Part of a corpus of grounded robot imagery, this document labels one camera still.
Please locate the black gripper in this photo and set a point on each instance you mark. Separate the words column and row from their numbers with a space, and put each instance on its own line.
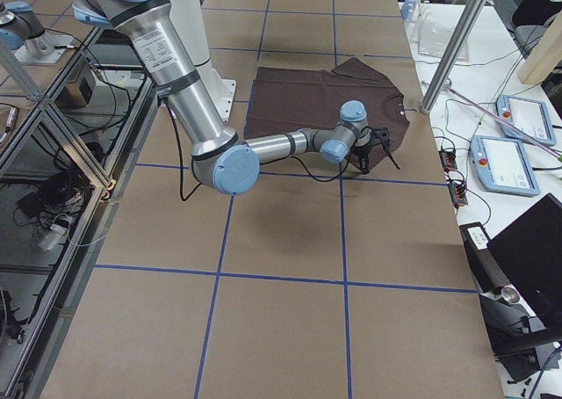
column 362, row 155

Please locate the dark brown t-shirt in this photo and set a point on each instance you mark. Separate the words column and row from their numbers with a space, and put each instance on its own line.
column 285, row 100

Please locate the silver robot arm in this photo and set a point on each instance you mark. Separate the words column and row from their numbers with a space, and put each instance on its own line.
column 163, row 34

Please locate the clear plastic bag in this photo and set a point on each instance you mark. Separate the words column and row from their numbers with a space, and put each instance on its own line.
column 433, row 38

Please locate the near blue teach pendant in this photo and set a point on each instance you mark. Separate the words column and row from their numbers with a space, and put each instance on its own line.
column 502, row 166

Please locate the blue teach pendant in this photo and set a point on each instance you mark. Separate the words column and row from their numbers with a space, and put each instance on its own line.
column 502, row 166
column 528, row 115

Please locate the far blue teach pendant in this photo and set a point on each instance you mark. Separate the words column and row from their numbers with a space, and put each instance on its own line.
column 528, row 115

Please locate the brown paper table cover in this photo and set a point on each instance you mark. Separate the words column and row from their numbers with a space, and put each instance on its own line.
column 357, row 288

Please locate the metal reacher grabber tool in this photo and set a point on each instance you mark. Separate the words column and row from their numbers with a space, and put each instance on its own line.
column 447, row 86

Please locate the black monitor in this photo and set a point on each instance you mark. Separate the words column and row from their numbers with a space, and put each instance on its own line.
column 519, row 274

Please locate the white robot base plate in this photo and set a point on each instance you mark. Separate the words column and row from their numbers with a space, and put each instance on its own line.
column 223, row 93

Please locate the aluminium camera post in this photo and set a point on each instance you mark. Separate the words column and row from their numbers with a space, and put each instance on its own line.
column 461, row 32

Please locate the aluminium frame rail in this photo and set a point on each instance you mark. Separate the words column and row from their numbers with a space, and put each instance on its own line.
column 70, row 132

